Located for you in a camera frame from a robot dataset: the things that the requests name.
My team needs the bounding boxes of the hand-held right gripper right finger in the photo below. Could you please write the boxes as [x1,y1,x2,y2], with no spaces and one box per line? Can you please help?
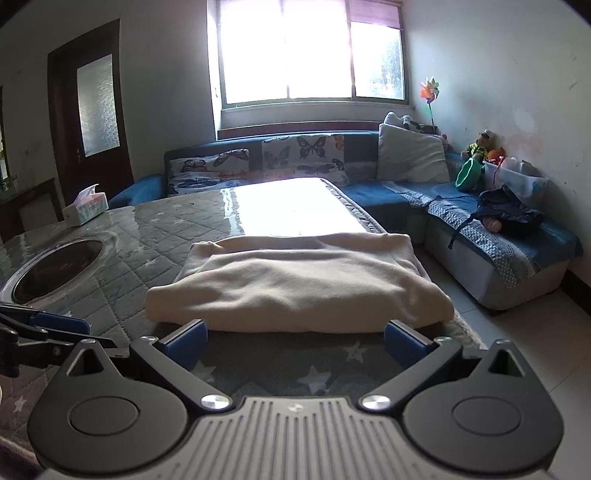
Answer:
[360,318,532,412]

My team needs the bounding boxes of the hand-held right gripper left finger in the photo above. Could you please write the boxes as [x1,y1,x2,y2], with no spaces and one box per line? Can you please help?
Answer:
[65,318,234,412]

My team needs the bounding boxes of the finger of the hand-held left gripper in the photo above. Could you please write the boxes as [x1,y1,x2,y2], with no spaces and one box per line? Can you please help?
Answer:
[0,301,92,335]
[0,323,118,377]

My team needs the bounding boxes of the cream garment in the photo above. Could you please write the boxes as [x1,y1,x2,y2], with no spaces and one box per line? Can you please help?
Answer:
[144,232,455,334]

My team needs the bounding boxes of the round built-in stove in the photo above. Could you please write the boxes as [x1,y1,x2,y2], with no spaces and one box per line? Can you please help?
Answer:
[0,235,116,308]

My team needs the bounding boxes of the tissue box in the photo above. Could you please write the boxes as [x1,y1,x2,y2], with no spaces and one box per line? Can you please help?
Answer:
[62,184,109,227]

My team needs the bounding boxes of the dark wooden sideboard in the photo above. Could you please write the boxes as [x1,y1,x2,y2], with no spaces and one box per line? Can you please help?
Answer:
[0,178,63,243]

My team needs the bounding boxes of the blue patterned sofa cover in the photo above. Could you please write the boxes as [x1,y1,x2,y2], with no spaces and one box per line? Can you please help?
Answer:
[381,178,580,289]

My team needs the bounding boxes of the blue sofa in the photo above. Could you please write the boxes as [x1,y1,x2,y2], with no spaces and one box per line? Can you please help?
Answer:
[108,130,583,317]

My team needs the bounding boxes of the dark blue jacket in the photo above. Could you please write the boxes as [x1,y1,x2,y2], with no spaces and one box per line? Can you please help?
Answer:
[445,185,546,250]

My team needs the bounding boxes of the butterfly print cushion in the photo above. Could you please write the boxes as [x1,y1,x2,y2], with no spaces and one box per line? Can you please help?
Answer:
[261,133,350,188]
[167,148,252,197]

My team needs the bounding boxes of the dark wooden display cabinet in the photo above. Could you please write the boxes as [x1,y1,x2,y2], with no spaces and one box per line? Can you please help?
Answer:
[0,85,11,192]

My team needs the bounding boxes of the green plastic basin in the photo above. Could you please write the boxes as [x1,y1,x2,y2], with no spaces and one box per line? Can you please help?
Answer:
[455,157,485,191]

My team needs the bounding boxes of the dark wooden glass door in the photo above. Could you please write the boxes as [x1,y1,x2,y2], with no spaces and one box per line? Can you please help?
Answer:
[47,18,134,206]

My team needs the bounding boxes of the grey pillow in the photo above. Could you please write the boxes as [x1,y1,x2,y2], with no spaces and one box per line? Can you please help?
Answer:
[376,123,451,183]

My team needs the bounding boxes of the clear plastic storage box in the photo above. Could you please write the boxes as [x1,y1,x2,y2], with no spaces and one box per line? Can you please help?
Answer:
[482,157,550,209]

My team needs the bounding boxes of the plush toy with hat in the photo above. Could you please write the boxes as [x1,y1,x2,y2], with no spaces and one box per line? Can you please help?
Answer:
[466,129,495,162]

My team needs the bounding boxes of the white patterned pillow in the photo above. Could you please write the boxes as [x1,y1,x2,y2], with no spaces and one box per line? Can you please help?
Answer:
[383,112,437,137]

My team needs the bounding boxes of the colourful pinwheel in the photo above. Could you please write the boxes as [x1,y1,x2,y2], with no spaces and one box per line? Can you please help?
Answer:
[419,76,441,127]

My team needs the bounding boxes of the window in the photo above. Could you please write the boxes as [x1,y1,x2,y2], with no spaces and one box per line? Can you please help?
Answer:
[206,0,411,112]

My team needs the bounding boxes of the purple roller blind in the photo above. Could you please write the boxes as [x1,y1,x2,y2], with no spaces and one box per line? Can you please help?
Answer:
[346,0,403,29]

